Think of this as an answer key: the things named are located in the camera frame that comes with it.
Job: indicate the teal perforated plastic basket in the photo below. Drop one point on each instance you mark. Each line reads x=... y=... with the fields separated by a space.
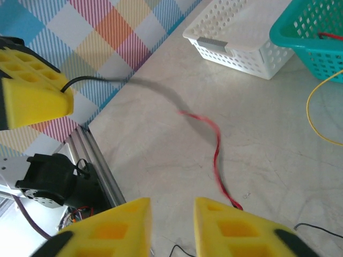
x=316 y=53

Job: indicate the white perforated plastic basket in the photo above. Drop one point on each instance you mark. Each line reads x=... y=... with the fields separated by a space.
x=241 y=40

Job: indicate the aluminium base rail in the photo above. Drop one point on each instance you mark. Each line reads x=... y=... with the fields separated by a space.
x=99 y=160

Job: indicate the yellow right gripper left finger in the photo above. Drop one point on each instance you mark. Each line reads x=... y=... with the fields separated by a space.
x=107 y=233

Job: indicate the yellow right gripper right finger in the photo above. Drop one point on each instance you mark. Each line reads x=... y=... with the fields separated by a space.
x=233 y=235

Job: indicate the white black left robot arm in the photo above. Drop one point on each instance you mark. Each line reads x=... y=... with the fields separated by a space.
x=51 y=179

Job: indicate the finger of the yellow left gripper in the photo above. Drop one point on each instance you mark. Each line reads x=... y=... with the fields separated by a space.
x=26 y=61
x=34 y=104

